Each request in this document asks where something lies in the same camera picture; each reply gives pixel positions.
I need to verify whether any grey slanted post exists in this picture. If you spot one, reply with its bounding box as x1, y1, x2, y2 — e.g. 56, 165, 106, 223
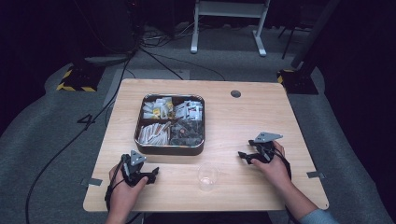
290, 0, 343, 70

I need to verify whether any clear lid with metal rim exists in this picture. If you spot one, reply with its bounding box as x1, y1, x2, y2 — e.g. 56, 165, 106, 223
134, 93, 206, 147

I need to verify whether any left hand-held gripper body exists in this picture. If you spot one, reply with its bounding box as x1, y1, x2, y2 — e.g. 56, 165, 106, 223
120, 149, 149, 188

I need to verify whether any grey tape piece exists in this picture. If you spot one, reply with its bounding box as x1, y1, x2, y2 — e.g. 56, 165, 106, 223
80, 177, 104, 188
305, 170, 326, 180

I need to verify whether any pile of white orange sticks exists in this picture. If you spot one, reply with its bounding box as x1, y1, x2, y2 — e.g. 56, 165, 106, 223
137, 121, 172, 147

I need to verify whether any person's right hand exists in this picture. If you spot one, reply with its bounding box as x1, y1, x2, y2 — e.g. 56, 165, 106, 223
249, 141, 292, 189

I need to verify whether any clear plastic cup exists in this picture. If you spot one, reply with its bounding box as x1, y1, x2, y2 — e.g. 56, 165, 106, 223
197, 161, 220, 192

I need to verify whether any left hand-held gripper cable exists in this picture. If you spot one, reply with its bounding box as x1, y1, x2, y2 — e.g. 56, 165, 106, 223
104, 154, 143, 224

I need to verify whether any bundle of floor cables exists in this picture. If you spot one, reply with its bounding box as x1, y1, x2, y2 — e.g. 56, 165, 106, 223
139, 21, 198, 49

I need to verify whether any person's left hand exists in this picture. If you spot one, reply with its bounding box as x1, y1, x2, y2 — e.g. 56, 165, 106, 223
108, 163, 150, 217

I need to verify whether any white desk frame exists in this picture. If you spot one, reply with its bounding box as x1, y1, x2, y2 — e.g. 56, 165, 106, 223
190, 0, 272, 58

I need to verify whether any pile of white black packets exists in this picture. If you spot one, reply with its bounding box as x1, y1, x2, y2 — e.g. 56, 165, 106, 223
174, 100, 204, 122

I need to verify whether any long black floor cable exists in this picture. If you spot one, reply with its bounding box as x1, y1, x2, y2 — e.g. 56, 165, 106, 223
24, 51, 138, 224

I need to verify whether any black yellow striped stand base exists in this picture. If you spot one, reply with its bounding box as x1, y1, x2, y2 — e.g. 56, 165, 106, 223
56, 63, 106, 93
276, 67, 319, 95

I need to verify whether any brown compartment box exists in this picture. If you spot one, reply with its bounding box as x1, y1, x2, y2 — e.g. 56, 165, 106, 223
133, 93, 206, 157

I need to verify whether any pile of dark packets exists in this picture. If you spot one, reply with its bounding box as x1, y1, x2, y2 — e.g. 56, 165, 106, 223
170, 120, 205, 147

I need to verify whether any black metal stand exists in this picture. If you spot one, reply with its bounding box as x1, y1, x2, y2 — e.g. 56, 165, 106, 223
277, 18, 314, 61

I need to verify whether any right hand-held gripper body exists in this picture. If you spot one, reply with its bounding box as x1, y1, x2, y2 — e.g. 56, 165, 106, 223
252, 132, 284, 164

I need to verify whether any pile of white yellow packets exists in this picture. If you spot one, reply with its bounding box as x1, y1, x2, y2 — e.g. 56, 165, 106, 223
141, 96, 176, 120

